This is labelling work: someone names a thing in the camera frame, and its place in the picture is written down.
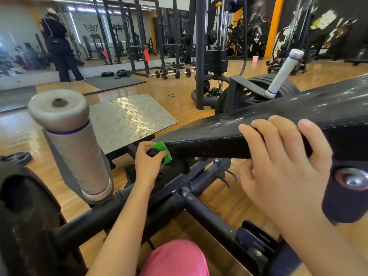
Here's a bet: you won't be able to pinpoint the person's left hand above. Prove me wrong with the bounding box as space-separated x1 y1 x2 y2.
134 141 168 188

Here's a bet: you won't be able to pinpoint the person's right hand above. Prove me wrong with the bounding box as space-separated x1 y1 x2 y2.
238 115 334 227

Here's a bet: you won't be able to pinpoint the green cleaning cloth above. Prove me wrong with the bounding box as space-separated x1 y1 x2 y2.
149 141 173 166

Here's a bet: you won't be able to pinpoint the black padded machine seat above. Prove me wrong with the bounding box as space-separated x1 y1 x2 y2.
154 74 368 162

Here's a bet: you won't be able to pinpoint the person's right forearm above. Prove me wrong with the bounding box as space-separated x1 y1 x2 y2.
274 202 368 276

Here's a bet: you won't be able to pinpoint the person's left forearm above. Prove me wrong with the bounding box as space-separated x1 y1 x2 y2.
86 181 159 276

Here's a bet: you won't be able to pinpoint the metal diamond footplate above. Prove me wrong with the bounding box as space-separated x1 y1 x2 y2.
86 94 178 155

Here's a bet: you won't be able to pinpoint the stack of black weight plates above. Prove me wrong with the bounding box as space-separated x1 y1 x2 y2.
215 74 301 116

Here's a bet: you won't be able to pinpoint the black rubber floor mat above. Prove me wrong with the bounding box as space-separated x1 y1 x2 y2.
83 75 147 91

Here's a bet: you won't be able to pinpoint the black exercise bike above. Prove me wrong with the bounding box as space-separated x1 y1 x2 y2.
266 0 312 76

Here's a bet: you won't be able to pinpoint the black spin bike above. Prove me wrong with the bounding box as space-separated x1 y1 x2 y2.
227 22 267 58

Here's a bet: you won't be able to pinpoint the pink trousers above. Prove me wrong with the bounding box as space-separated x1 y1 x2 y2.
139 239 210 276

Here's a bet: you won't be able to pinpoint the orange pillar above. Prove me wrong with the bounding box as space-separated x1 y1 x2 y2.
264 0 285 58

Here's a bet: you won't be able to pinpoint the black power rack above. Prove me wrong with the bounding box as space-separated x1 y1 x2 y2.
92 0 180 77

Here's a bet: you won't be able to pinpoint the small black floor plate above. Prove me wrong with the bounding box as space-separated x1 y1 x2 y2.
0 152 33 167

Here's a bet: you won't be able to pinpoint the large black weight plate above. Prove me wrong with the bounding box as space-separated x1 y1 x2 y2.
0 162 88 276

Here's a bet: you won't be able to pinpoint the grey rubber floor mat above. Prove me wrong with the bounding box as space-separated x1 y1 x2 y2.
0 85 38 113

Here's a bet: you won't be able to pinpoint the silver bracket bolt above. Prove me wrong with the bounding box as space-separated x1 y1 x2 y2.
334 168 368 191

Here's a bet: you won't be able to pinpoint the black machine frame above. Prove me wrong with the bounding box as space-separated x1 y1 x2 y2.
52 132 302 276

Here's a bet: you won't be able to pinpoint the white foam handle grip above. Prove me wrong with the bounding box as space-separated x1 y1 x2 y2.
264 49 305 99

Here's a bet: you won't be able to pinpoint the dark seat bracket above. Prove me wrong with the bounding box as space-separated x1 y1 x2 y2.
321 158 368 225

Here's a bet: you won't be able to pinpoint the grey foam handle grip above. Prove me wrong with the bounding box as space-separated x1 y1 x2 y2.
28 89 114 203

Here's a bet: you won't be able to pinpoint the black cable machine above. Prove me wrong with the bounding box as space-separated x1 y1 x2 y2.
190 0 248 110

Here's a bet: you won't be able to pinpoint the wall mirror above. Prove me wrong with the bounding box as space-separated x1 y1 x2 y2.
0 0 157 76

